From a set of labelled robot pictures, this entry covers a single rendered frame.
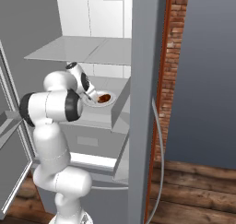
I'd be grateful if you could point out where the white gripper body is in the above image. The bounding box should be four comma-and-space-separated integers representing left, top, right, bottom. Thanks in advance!
82, 89, 100, 105

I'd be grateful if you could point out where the brown chicken drumstick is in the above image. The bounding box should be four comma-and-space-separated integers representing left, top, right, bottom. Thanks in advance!
97, 93, 112, 104

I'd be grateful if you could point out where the grey fridge crisper drawer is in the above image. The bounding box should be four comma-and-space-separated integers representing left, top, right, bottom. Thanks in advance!
59, 120, 130, 161

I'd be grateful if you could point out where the glass fridge shelf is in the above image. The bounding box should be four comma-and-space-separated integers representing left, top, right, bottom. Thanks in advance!
23, 35, 133, 66

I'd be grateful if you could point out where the grey fridge door bin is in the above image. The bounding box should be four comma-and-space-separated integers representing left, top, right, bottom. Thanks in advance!
0, 110, 24, 149

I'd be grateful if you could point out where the grey fridge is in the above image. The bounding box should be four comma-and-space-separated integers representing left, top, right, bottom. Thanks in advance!
0, 0, 170, 224

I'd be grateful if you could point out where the grey fridge door with bin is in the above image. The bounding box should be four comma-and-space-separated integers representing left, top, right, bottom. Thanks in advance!
0, 40, 35, 221

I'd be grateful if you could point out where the white round plate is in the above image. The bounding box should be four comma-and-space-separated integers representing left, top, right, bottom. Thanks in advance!
83, 90, 118, 109

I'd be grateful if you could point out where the grey freezer drawer front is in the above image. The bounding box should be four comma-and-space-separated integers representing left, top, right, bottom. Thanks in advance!
36, 162, 130, 224

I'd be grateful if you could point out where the grey fridge door with handle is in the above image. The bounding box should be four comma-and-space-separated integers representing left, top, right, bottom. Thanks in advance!
126, 0, 170, 224

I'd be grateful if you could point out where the curved grey door handle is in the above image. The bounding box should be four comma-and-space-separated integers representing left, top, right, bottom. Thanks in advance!
147, 97, 166, 224

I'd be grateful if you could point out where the grey freezer drawer handle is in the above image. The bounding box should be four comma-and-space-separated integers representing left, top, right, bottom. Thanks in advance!
90, 185, 129, 192

